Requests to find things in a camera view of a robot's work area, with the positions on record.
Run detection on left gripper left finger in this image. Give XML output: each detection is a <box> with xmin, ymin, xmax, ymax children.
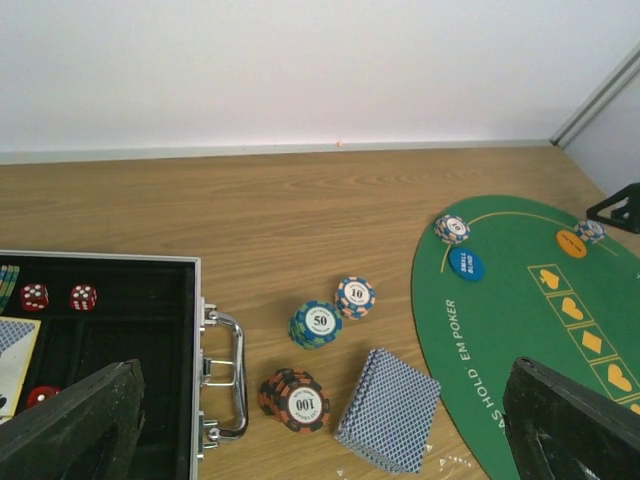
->
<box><xmin>1</xmin><ymin>359</ymin><xmax>145</xmax><ymax>479</ymax></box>

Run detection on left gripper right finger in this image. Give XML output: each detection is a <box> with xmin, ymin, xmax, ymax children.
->
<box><xmin>503</xmin><ymin>357</ymin><xmax>639</xmax><ymax>479</ymax></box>

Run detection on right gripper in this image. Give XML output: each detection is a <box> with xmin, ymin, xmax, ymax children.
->
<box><xmin>586</xmin><ymin>182</ymin><xmax>640</xmax><ymax>233</ymax></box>

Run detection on ten chips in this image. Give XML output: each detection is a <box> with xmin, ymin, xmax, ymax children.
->
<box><xmin>434</xmin><ymin>214</ymin><xmax>471</xmax><ymax>245</ymax></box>
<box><xmin>574</xmin><ymin>219</ymin><xmax>607</xmax><ymax>244</ymax></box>

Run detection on orange big blind button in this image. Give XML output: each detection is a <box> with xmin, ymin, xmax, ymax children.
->
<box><xmin>555</xmin><ymin>229</ymin><xmax>587</xmax><ymax>259</ymax></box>

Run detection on blue small blind button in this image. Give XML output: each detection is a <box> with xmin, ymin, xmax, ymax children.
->
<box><xmin>447</xmin><ymin>247</ymin><xmax>486</xmax><ymax>282</ymax></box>

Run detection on blue ten chip stack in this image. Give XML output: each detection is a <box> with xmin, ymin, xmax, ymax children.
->
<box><xmin>334</xmin><ymin>276</ymin><xmax>376</xmax><ymax>320</ymax></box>

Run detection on red die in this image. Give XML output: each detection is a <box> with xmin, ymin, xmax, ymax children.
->
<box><xmin>20</xmin><ymin>283</ymin><xmax>49</xmax><ymax>312</ymax></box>
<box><xmin>70</xmin><ymin>284</ymin><xmax>98</xmax><ymax>311</ymax></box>
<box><xmin>26</xmin><ymin>385</ymin><xmax>61</xmax><ymax>409</ymax></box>

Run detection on card pack in case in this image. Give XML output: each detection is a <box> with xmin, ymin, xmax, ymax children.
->
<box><xmin>0</xmin><ymin>317</ymin><xmax>41</xmax><ymax>423</ymax></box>

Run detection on aluminium poker case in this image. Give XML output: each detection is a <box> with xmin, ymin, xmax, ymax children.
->
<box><xmin>0</xmin><ymin>249</ymin><xmax>250</xmax><ymax>480</ymax></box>

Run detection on round green poker mat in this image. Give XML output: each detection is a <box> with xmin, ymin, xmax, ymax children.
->
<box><xmin>412</xmin><ymin>195</ymin><xmax>639</xmax><ymax>479</ymax></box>

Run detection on blue playing card deck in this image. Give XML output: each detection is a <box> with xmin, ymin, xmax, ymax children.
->
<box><xmin>334</xmin><ymin>348</ymin><xmax>441</xmax><ymax>474</ymax></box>

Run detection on chips in case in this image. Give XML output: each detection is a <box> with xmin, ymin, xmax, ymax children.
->
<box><xmin>0</xmin><ymin>265</ymin><xmax>20</xmax><ymax>313</ymax></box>

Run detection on red hundred chip stack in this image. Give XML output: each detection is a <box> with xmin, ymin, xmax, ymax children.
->
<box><xmin>257</xmin><ymin>368</ymin><xmax>331</xmax><ymax>434</ymax></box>

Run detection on green fifty chip stack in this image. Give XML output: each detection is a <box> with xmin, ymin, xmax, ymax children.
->
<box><xmin>288</xmin><ymin>300</ymin><xmax>343</xmax><ymax>350</ymax></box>

